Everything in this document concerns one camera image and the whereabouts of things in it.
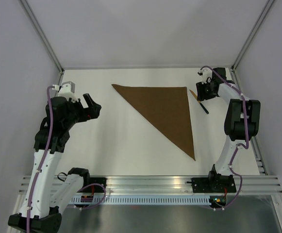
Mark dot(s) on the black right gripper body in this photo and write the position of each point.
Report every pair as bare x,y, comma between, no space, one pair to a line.
204,91

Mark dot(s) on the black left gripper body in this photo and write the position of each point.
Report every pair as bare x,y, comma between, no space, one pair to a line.
77,113

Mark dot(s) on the brown cloth napkin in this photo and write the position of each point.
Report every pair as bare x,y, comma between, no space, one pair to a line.
166,108

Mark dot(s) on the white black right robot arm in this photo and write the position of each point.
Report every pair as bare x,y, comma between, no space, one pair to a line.
240,125

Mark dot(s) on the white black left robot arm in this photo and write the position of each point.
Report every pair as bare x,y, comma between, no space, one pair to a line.
41,212

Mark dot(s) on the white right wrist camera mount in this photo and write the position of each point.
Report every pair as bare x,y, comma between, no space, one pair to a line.
206,75

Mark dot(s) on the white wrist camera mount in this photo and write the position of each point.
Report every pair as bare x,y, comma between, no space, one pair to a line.
206,75
66,90

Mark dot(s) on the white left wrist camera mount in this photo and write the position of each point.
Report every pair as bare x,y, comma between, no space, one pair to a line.
66,90

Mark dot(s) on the left side aluminium rail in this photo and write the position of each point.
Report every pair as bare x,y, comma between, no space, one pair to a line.
50,124

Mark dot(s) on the aluminium rail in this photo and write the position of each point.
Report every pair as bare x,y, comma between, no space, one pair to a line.
183,185
50,124
252,111

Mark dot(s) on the right side aluminium rail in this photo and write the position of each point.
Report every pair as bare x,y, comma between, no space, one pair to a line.
252,111

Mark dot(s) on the white slotted cable duct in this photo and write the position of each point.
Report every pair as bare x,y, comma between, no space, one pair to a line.
157,200

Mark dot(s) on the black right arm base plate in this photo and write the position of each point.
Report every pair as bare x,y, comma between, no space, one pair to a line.
204,185

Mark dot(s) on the right rear aluminium frame post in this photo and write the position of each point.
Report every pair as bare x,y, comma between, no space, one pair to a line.
253,32

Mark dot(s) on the aluminium front rail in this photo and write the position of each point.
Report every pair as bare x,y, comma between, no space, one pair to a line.
183,185

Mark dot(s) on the grey aluminium frame post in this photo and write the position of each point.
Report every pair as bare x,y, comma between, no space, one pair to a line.
40,33

